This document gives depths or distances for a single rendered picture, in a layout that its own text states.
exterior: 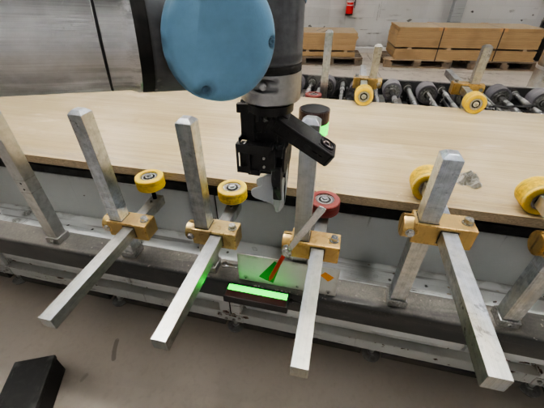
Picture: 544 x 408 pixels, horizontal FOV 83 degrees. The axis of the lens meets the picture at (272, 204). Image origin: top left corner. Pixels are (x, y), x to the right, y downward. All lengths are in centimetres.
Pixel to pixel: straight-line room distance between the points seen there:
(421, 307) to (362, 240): 25
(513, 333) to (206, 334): 119
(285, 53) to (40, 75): 28
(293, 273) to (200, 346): 88
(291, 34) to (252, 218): 67
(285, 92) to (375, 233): 63
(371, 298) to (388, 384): 74
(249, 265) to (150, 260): 31
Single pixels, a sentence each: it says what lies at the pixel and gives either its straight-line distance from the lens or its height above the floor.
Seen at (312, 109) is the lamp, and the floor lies 116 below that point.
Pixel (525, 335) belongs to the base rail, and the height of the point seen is 70.
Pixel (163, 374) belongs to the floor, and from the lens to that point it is 156.
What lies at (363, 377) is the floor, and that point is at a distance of 154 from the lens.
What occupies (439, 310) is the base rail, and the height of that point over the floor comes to 70.
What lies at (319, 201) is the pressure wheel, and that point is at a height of 91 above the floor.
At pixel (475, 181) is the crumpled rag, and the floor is 91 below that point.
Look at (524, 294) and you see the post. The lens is 87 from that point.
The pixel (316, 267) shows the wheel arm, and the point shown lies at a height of 86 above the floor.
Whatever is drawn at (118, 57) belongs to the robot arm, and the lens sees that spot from 26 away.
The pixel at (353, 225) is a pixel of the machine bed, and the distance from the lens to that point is 96.
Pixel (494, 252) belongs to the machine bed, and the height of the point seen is 73.
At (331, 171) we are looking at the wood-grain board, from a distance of 93.
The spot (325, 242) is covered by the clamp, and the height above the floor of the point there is 87.
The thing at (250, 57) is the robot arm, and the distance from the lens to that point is 26.
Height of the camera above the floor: 136
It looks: 37 degrees down
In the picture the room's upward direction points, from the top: straight up
